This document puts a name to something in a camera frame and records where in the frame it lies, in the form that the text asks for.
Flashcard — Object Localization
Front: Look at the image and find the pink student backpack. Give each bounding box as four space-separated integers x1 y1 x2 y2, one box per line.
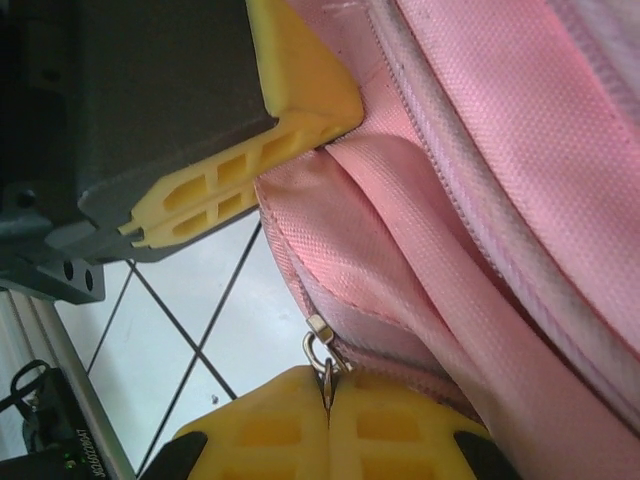
252 0 640 480

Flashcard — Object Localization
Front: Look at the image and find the black electronics box with LED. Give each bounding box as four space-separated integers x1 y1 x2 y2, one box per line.
0 358 124 480

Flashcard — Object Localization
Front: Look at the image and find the aluminium mounting rail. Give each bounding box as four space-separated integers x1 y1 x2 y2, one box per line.
0 287 139 480

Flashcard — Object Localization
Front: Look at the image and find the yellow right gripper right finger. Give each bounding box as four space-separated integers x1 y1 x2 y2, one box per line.
327 368 524 480

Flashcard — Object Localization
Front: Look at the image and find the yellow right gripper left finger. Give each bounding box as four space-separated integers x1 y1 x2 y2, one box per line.
158 364 331 480

